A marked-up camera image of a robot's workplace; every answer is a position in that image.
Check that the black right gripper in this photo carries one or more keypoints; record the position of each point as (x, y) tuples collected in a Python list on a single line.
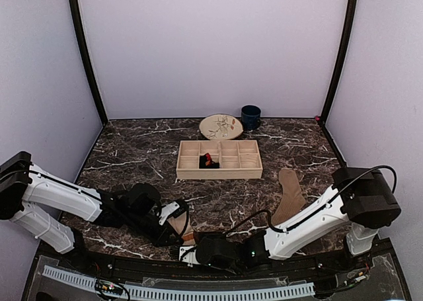
[(211, 237)]

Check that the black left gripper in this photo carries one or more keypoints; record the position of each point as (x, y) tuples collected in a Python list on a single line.
[(162, 239)]

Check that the beige striped sock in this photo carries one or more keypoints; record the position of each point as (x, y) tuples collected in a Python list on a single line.
[(183, 227)]

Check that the black argyle sock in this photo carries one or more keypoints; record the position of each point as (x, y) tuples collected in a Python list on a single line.
[(206, 162)]

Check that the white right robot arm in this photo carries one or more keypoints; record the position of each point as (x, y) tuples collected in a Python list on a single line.
[(359, 197)]

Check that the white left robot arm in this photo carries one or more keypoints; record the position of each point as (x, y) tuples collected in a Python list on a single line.
[(26, 188)]

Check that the tan plain sock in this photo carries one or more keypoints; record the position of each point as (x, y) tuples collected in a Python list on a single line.
[(292, 200)]

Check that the wooden compartment tray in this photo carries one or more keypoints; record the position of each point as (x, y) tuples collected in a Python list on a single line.
[(238, 159)]

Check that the patterned ceramic plate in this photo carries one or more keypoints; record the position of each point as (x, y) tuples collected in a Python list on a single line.
[(221, 127)]

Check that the dark blue mug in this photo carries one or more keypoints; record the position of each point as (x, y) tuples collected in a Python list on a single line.
[(250, 117)]

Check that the white slotted cable duct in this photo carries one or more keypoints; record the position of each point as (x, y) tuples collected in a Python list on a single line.
[(112, 291)]

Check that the left black corner post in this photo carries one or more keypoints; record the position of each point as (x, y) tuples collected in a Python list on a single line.
[(86, 60)]

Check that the black corner post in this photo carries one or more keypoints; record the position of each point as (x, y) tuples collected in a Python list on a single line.
[(86, 60), (340, 59)]

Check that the right black corner post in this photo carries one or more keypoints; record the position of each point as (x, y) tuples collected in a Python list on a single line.
[(340, 59)]

